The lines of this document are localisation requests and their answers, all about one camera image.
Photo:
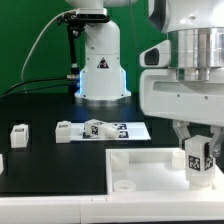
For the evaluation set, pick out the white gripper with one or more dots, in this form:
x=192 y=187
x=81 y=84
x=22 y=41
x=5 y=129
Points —
x=162 y=95

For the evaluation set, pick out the white square table top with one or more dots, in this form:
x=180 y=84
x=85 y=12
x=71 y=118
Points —
x=147 y=170

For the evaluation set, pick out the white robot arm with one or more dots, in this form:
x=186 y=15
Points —
x=183 y=58

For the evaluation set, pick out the white tag sheet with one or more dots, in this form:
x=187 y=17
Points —
x=128 y=131

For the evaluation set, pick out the white block at left edge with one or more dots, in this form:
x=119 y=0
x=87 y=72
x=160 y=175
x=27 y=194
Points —
x=1 y=164

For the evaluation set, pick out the white right fence rail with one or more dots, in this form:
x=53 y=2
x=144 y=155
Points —
x=216 y=178

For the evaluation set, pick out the white fence rail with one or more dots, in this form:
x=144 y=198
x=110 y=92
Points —
x=116 y=208
x=216 y=178

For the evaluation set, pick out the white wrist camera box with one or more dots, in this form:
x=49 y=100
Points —
x=157 y=56

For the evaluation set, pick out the white front fence rail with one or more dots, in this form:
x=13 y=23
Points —
x=116 y=208

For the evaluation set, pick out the black camera on stand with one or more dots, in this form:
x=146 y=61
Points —
x=77 y=19

